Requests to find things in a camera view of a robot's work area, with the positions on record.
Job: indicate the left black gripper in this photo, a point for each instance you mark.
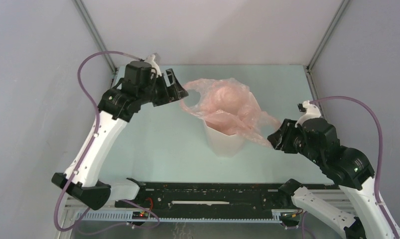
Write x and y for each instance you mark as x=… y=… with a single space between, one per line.
x=180 y=92

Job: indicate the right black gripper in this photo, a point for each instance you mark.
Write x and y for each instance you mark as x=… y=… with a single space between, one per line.
x=286 y=129

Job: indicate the pink plastic trash bag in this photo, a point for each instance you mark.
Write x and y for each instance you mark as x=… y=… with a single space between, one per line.
x=209 y=87

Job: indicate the white trash bin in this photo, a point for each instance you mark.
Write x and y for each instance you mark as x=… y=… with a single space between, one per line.
x=226 y=142

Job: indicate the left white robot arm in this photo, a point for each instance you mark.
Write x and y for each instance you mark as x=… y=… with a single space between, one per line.
x=81 y=178

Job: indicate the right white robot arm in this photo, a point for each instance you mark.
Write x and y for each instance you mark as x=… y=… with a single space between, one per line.
x=347 y=167

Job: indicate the small circuit board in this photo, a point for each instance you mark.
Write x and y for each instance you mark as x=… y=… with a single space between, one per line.
x=140 y=215

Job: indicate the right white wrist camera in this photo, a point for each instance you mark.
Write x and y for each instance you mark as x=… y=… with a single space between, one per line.
x=309 y=110

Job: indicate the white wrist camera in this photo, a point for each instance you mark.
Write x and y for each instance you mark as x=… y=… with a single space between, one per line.
x=152 y=60
x=309 y=110

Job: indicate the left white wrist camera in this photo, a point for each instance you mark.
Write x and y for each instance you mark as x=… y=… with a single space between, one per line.
x=152 y=60

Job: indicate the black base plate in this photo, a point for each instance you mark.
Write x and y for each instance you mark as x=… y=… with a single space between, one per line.
x=218 y=211

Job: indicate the white slotted cable duct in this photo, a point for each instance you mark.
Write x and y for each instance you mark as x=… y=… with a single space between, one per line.
x=125 y=216

